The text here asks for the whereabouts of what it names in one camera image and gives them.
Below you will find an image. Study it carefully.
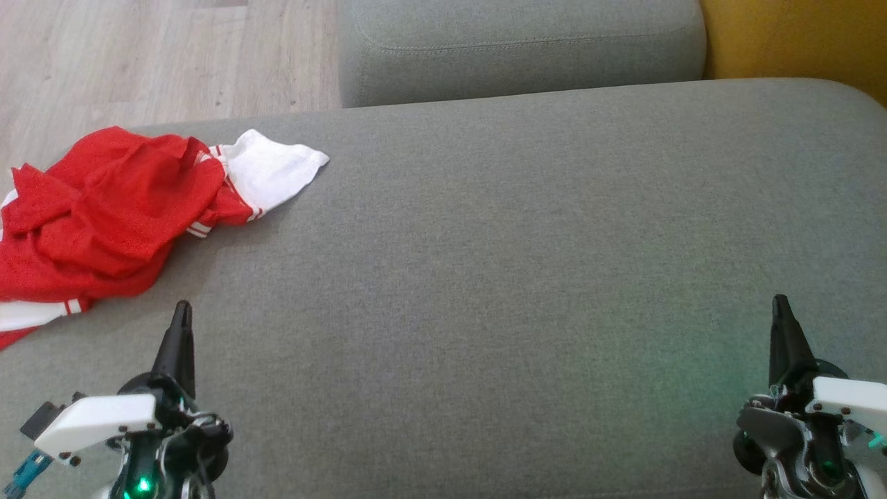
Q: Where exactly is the red jersey with white sleeves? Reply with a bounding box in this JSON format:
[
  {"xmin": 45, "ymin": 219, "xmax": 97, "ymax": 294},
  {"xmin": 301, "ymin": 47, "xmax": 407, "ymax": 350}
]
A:
[{"xmin": 0, "ymin": 126, "xmax": 331, "ymax": 351}]

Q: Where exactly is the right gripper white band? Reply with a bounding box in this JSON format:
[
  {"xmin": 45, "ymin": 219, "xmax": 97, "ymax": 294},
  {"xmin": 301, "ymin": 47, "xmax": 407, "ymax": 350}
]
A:
[{"xmin": 761, "ymin": 295, "xmax": 887, "ymax": 499}]

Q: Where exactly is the yellow panel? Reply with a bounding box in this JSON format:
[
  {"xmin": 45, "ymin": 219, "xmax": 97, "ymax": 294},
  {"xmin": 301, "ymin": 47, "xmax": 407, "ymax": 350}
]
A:
[{"xmin": 700, "ymin": 0, "xmax": 887, "ymax": 106}]

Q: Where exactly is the black cable with teal connector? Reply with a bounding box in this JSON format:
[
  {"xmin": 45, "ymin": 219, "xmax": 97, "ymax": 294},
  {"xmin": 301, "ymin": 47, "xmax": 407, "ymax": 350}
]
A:
[{"xmin": 0, "ymin": 449, "xmax": 53, "ymax": 497}]

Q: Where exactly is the grey sofa cushion with seam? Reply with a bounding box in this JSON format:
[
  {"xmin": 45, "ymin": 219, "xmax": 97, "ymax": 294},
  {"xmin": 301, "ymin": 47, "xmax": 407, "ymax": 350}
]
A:
[{"xmin": 337, "ymin": 0, "xmax": 708, "ymax": 108}]

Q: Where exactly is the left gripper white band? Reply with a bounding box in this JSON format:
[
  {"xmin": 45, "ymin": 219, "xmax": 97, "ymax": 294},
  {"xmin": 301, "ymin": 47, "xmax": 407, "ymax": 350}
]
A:
[{"xmin": 35, "ymin": 300, "xmax": 234, "ymax": 499}]

